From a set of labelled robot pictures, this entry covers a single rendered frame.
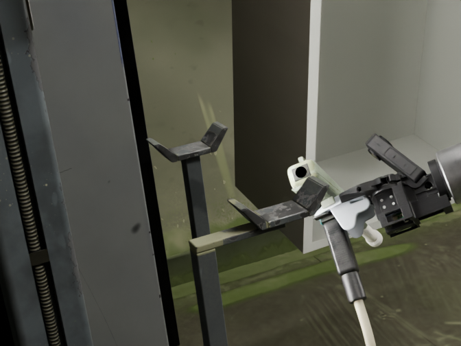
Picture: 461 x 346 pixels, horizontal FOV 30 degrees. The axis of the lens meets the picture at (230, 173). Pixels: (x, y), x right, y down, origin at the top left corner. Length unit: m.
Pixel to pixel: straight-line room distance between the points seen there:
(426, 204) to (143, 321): 0.48
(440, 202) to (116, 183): 0.51
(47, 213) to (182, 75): 2.33
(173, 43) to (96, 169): 1.84
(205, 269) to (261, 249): 2.26
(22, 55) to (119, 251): 0.67
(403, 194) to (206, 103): 1.68
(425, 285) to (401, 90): 0.64
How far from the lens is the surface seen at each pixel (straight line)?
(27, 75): 0.67
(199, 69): 3.03
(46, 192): 0.69
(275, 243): 2.95
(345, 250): 1.40
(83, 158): 1.23
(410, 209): 1.38
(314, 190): 0.70
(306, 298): 2.73
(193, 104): 2.98
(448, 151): 1.40
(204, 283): 0.68
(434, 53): 2.45
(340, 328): 2.56
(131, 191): 1.26
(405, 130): 2.58
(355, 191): 1.39
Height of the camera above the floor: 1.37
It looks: 20 degrees down
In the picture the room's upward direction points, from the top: 7 degrees counter-clockwise
